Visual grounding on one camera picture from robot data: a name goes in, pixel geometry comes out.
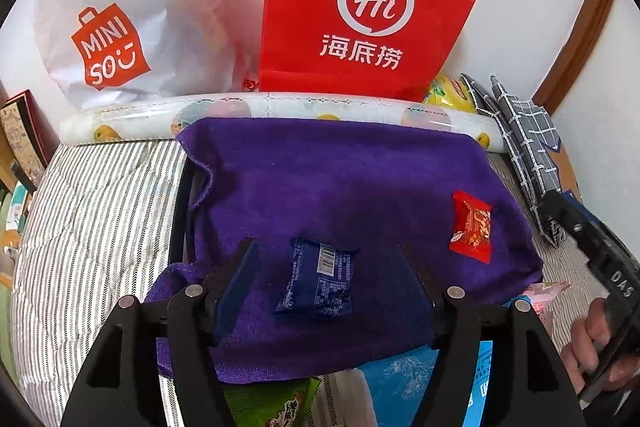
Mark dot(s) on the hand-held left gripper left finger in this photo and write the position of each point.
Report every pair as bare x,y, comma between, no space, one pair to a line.
237,292

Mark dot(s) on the grey checked fabric bag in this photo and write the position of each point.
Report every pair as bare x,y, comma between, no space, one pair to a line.
525,142

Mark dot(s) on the green snack packet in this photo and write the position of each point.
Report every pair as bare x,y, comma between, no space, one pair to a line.
270,407

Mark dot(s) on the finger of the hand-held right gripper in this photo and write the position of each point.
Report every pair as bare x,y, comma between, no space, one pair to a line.
557,209

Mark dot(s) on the yellow green snack bag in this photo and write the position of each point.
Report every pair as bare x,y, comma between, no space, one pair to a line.
450,94

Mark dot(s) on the dark blue snack packet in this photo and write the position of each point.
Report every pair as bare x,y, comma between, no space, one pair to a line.
315,287

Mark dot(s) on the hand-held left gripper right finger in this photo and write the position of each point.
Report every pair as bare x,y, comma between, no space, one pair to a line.
420,277

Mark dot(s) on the striped bed sheet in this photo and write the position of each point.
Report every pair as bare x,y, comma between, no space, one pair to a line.
100,232

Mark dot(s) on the purple towel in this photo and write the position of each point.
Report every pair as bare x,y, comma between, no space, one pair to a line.
325,182

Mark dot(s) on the person's right hand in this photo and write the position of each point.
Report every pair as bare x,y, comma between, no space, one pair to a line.
585,337

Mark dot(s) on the pink snack packet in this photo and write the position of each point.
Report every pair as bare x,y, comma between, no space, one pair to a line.
542,294

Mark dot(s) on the red snack packet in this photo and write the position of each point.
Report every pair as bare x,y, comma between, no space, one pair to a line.
470,227

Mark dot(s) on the wooden door frame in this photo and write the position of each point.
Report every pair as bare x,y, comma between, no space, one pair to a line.
585,42

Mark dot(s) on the patterned decorative box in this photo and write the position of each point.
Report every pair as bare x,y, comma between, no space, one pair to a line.
20,132

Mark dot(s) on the fruit print white roll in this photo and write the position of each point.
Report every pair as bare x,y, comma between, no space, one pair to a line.
300,104

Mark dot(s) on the blue tissue pack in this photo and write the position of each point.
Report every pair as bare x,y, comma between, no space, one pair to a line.
400,377

